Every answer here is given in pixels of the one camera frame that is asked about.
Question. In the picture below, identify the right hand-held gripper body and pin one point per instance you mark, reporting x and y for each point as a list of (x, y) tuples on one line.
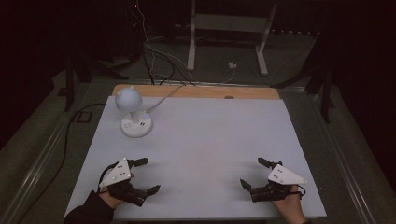
[(285, 176)]

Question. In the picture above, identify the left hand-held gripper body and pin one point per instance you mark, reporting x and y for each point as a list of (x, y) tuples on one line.
[(120, 174)]

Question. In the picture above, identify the person's left hand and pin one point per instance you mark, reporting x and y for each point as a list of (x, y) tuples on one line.
[(111, 199)]

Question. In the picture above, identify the person's right hand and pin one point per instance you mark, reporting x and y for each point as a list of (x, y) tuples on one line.
[(291, 210)]

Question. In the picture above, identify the white table sheet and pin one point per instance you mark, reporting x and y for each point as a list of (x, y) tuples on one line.
[(205, 149)]

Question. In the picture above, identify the white round-headed desk lamp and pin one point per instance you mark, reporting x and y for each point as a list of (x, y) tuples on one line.
[(128, 100)]

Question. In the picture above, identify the wooden table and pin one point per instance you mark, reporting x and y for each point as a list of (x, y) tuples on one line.
[(199, 92)]

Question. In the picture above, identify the black tripod stand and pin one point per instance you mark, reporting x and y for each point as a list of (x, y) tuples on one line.
[(325, 84), (71, 84)]

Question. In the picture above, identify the white plug adapter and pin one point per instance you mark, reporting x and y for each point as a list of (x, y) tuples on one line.
[(232, 65)]

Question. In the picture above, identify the white metal stand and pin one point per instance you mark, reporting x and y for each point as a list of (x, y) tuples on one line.
[(193, 46)]

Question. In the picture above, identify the metal floor rail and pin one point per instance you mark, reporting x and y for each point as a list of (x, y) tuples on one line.
[(342, 155), (34, 168)]

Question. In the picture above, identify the black square floor bracket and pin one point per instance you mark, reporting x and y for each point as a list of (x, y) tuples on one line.
[(84, 116)]

